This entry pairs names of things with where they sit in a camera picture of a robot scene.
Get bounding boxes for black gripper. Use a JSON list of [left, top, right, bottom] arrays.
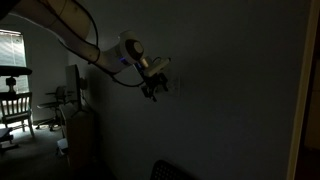
[[140, 71, 170, 103]]

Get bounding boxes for white double light switch plate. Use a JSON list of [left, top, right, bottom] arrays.
[[165, 75, 181, 98]]

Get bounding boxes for black perforated chair back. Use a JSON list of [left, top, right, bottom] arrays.
[[149, 159, 196, 180]]

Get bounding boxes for flat computer monitor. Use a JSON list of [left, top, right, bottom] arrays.
[[64, 64, 90, 118]]

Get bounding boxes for light wooden cabinet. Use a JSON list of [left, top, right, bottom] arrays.
[[59, 109, 98, 177]]

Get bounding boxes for black office swivel chair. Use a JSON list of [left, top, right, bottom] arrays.
[[35, 85, 68, 132]]

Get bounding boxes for white box on floor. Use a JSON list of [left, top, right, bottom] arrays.
[[56, 137, 70, 156]]

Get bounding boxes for white wooden slatted chair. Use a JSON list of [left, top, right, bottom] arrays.
[[0, 91, 36, 138]]

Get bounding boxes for black tripod head stand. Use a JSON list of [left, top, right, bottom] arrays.
[[0, 65, 34, 100]]

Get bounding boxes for window blinds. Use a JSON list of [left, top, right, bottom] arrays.
[[0, 29, 30, 95]]

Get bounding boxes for black base on floor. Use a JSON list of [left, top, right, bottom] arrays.
[[0, 127, 20, 152]]

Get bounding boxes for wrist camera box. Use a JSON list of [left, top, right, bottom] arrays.
[[144, 56, 172, 78]]

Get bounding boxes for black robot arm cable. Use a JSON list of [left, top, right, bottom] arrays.
[[71, 0, 146, 89]]

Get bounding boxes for pale door frame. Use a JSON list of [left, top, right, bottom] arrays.
[[285, 0, 320, 180]]

